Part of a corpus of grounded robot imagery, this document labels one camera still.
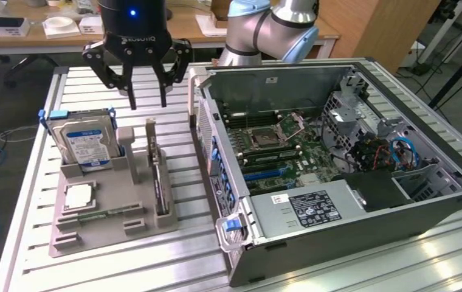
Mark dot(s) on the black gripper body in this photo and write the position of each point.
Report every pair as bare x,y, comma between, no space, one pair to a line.
133,30

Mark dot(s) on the green graphics card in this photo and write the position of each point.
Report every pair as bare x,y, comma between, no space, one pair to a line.
158,170

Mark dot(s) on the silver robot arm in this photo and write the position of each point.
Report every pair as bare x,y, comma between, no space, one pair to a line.
246,30

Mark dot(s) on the small white box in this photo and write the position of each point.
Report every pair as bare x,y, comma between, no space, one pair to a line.
90,25

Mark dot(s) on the white papers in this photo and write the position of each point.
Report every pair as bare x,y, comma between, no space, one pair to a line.
210,27

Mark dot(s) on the wooden desk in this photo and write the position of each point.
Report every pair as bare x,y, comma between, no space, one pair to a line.
32,42

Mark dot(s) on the black office chair base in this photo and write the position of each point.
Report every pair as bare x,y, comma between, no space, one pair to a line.
24,65

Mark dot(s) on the blue disk carrier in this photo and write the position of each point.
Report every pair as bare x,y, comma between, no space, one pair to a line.
58,115

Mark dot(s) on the cardboard box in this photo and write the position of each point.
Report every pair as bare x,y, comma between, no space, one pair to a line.
219,9

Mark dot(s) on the thin metal locking lever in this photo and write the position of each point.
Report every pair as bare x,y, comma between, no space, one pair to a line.
247,118

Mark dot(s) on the white box with black lid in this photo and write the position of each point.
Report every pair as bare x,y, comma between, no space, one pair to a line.
9,30

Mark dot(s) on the black RAM slot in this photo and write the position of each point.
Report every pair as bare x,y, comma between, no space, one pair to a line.
269,150
263,117
263,121
263,111
263,114
273,156

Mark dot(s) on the silver hard disk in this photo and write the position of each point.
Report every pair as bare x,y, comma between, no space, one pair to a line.
85,143

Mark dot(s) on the CPU socket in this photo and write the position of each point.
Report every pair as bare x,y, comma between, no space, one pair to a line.
265,138

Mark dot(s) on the metal socket cover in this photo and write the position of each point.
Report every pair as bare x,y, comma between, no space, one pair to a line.
293,115

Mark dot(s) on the blue expansion slot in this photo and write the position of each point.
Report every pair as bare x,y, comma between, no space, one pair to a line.
263,175

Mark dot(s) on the perforated metal disk bay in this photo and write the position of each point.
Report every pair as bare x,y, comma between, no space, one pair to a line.
335,115

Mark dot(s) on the green motherboard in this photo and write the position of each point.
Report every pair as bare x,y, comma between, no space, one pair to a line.
314,149

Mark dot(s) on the silver CPU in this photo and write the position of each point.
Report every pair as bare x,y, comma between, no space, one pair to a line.
78,196

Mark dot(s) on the green RAM stick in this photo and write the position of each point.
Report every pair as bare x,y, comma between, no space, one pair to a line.
93,216

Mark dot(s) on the silver chipset heat sink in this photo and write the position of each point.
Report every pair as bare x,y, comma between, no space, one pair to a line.
309,180

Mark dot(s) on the wooden cabinet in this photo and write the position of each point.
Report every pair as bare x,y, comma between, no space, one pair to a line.
377,30

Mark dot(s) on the grey parts rack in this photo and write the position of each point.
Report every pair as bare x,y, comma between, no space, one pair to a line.
109,231

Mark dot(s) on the blue case latch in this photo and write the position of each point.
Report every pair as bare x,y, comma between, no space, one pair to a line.
231,226

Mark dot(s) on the grey power supply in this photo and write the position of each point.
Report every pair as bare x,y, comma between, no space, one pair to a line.
271,219

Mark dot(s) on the white floor box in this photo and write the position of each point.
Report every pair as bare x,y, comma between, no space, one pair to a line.
411,54

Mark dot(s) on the black power adapter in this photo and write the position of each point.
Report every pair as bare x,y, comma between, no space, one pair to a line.
421,70

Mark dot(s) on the black plastic shroud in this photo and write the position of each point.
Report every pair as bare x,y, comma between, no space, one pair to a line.
377,191

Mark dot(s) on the black stand pole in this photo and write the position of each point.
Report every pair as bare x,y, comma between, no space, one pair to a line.
450,88

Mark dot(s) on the grey metal disk bay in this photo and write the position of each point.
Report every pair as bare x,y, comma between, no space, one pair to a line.
417,182

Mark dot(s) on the open black PC case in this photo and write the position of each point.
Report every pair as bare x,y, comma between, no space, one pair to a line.
335,258

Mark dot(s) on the black chassis switch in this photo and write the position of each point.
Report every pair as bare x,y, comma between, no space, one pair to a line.
215,117

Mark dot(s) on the white table frame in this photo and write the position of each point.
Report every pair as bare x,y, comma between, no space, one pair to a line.
441,33

